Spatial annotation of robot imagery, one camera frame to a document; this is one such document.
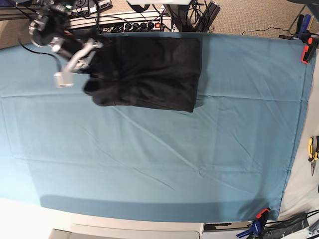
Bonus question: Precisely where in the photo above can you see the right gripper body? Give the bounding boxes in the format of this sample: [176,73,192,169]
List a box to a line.
[52,37,103,73]

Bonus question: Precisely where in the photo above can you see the black T-shirt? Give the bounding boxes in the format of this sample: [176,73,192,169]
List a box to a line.
[83,36,201,113]

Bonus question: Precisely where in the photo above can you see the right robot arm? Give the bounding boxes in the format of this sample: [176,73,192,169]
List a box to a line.
[23,0,105,77]

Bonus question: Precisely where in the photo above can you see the white power strip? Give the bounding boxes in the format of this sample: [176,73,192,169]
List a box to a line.
[67,15,174,31]

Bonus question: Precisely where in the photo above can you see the teal table cloth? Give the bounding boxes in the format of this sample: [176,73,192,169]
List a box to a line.
[0,33,316,223]

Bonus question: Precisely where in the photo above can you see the blue clamp top right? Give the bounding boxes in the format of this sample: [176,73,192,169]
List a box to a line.
[294,14,313,42]

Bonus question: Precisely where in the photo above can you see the blue clamp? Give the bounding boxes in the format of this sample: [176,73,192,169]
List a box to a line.
[236,208,270,239]
[294,14,313,42]

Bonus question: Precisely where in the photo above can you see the orange black clamp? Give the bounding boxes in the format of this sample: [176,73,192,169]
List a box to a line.
[301,36,319,64]

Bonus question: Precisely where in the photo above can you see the blue clamp bottom right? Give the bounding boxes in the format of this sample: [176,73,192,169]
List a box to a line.
[236,208,270,239]

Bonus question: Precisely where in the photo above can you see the black bag bottom right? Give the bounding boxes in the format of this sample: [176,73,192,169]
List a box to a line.
[263,213,309,239]

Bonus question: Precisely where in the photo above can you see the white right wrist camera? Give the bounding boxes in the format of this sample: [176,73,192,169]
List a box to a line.
[54,72,73,88]

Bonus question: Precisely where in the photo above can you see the yellow handled pliers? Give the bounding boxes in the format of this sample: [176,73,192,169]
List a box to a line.
[308,135,319,176]

